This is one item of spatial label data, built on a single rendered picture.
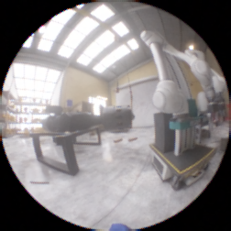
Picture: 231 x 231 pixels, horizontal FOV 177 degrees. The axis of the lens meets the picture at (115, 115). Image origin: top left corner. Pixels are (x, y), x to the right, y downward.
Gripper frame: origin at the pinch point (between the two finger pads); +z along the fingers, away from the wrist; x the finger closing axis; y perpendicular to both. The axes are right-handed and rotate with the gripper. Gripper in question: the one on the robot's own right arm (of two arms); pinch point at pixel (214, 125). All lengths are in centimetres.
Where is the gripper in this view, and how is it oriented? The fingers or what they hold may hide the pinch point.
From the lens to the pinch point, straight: 64.5
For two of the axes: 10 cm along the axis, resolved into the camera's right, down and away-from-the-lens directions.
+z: 0.9, 9.9, -0.8
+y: 1.3, 0.7, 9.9
